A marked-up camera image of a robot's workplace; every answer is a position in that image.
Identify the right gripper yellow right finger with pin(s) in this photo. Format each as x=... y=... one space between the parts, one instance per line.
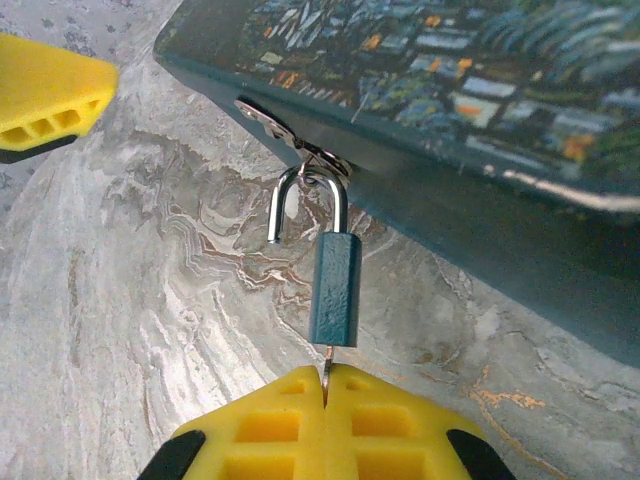
x=385 y=430

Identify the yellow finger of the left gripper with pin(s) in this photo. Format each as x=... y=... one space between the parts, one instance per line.
x=45 y=95

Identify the teal patterned box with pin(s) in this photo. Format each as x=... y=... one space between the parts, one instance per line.
x=450 y=75

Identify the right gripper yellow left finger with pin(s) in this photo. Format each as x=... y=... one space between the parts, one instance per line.
x=270 y=430

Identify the silver box hasp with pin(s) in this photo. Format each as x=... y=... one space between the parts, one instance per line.
x=265 y=122

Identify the small silver key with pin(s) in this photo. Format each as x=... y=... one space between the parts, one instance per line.
x=328 y=362

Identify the teal padlock with silver shackle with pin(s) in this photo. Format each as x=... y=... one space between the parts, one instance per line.
x=335 y=290

